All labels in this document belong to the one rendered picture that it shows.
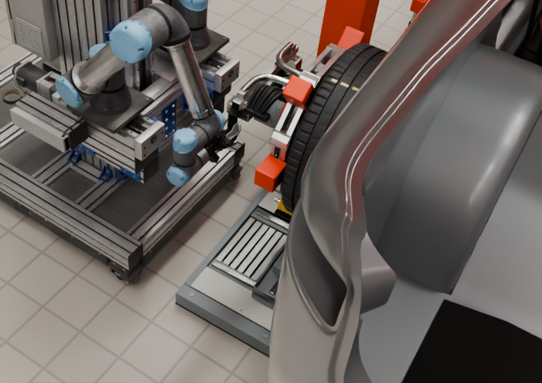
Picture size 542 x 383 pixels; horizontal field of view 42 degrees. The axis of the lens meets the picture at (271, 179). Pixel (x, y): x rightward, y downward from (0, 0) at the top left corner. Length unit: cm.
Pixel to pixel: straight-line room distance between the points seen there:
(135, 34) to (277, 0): 281
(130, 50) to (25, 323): 138
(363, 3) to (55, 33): 118
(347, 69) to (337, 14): 51
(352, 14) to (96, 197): 132
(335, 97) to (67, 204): 138
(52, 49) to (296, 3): 225
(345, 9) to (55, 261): 162
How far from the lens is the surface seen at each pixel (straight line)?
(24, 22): 295
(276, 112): 257
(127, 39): 210
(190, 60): 225
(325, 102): 226
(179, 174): 231
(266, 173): 233
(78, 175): 327
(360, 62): 236
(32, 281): 319
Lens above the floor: 255
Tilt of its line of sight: 46 degrees down
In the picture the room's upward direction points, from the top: 8 degrees clockwise
